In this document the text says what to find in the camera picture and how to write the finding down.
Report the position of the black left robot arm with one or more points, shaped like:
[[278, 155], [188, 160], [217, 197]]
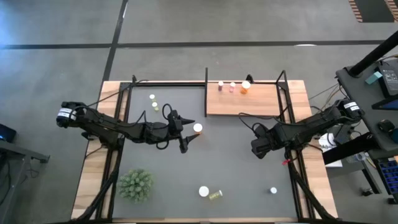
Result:
[[102, 124]]

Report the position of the dark tablet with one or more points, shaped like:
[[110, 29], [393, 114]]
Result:
[[388, 105]]

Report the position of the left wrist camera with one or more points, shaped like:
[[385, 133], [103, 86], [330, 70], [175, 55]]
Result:
[[175, 123]]

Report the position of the black support beam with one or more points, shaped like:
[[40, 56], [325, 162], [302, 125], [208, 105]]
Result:
[[345, 149]]

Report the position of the green artificial plant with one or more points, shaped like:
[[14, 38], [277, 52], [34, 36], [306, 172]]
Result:
[[135, 185]]

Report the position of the dark grey side table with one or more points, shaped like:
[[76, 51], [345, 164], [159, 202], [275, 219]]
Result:
[[357, 93]]

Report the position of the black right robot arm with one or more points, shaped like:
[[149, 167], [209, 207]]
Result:
[[311, 129]]

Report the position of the black computer mouse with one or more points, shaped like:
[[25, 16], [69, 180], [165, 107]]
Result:
[[386, 126]]

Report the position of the wooden shelf board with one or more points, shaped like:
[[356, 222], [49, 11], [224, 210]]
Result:
[[242, 102]]

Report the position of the thick black pole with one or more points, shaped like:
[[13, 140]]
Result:
[[373, 54]]

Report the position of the grey table mat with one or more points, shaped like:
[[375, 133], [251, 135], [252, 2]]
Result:
[[236, 171]]

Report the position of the green medicine bottle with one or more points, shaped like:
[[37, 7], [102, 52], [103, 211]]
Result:
[[152, 96], [215, 195], [155, 104]]

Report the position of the black metal table frame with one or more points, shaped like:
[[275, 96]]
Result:
[[171, 84]]

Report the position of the black device with blue light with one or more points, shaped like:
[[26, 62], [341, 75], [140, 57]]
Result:
[[7, 132]]

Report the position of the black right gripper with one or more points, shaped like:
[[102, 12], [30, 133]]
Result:
[[267, 140]]

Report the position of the large orange medicine bottle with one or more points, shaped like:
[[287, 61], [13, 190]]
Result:
[[203, 191]]

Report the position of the pink medicine bottle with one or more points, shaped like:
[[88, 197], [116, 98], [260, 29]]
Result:
[[232, 84]]

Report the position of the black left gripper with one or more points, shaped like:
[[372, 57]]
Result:
[[155, 133]]

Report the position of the white box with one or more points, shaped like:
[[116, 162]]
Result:
[[326, 143]]

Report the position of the dark grey desk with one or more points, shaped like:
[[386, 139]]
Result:
[[18, 152]]

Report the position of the blue medicine bottle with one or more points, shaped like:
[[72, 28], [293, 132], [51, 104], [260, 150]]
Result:
[[273, 190]]

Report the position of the teal box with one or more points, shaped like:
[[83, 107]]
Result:
[[373, 77]]

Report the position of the small red tag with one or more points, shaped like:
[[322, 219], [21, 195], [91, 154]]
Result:
[[285, 161]]

